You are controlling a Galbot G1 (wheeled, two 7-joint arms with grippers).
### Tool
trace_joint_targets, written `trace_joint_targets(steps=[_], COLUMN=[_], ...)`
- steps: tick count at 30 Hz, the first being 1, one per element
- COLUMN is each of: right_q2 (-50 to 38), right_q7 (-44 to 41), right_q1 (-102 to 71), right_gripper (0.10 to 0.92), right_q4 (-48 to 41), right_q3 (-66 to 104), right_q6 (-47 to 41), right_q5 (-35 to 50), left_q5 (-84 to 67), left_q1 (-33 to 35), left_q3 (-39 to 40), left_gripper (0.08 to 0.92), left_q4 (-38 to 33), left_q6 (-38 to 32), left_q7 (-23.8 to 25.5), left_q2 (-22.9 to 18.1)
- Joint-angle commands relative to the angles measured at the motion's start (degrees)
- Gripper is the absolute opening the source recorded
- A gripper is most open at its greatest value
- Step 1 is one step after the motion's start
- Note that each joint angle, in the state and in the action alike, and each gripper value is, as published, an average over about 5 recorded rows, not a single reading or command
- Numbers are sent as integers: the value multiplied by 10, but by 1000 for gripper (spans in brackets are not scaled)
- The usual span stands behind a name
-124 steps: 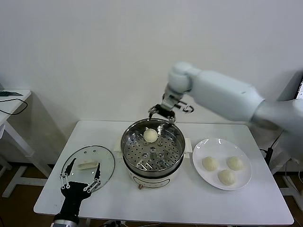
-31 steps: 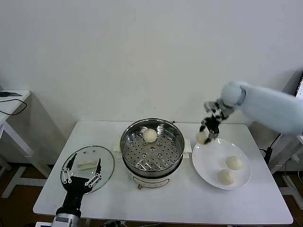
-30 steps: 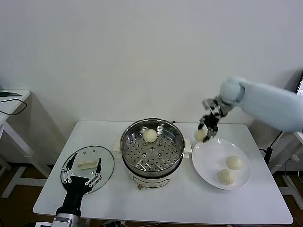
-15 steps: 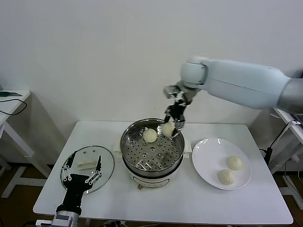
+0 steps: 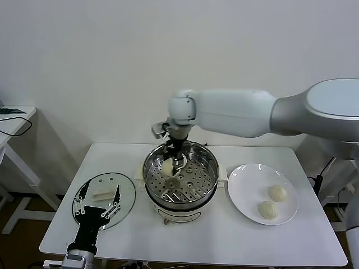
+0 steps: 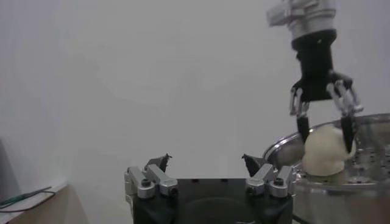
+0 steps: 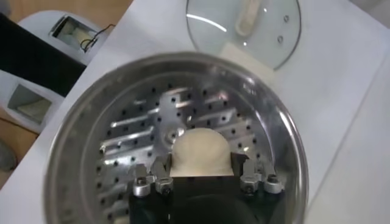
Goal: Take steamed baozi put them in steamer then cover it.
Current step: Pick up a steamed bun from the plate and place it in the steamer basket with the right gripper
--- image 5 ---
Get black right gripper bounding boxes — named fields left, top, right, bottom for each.
left=164, top=138, right=188, bottom=177

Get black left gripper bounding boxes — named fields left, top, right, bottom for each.
left=67, top=178, right=123, bottom=255

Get white steamed baozi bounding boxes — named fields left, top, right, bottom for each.
left=266, top=184, right=288, bottom=202
left=257, top=200, right=280, bottom=220
left=162, top=158, right=178, bottom=178

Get round glass pot lid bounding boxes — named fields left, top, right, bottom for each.
left=72, top=172, right=137, bottom=230

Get perforated steel steamer basket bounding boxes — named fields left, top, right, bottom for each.
left=142, top=140, right=220, bottom=203

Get stainless steel steamer pot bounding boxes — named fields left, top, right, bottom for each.
left=134, top=164, right=228, bottom=225

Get white round plate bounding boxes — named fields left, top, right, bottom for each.
left=227, top=164, right=300, bottom=226

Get white side table with laptop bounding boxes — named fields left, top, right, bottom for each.
left=319, top=156, right=351, bottom=210

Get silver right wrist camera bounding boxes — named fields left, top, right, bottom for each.
left=151, top=120, right=171, bottom=140

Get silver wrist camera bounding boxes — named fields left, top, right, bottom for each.
left=151, top=120, right=171, bottom=140
left=43, top=259, right=65, bottom=268

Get dark cables under table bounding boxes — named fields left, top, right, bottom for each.
left=120, top=260, right=152, bottom=269

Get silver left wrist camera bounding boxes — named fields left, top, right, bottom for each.
left=43, top=259, right=65, bottom=268

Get thin black cable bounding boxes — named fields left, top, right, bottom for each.
left=0, top=116, right=32, bottom=137

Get white side table with cable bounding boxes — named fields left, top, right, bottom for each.
left=0, top=105, right=61, bottom=235

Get laptop charging cable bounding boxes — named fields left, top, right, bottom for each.
left=321, top=157, right=337, bottom=177

